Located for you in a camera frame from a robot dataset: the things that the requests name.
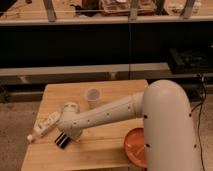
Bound black box on shelf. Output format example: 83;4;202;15
167;48;213;74

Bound black white striped eraser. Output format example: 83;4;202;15
55;133;70;149

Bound black floor cable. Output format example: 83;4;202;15
189;74;209;171

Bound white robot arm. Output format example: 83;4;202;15
58;80;202;171

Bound orange plate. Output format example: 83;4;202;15
123;128;147;169

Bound clear plastic cup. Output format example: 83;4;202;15
84;88;101;109

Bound wooden table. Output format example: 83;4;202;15
21;80;148;171

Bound cluttered tray on bench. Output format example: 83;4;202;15
99;0;156;15

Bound white plastic bottle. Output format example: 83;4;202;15
27;112;60;143

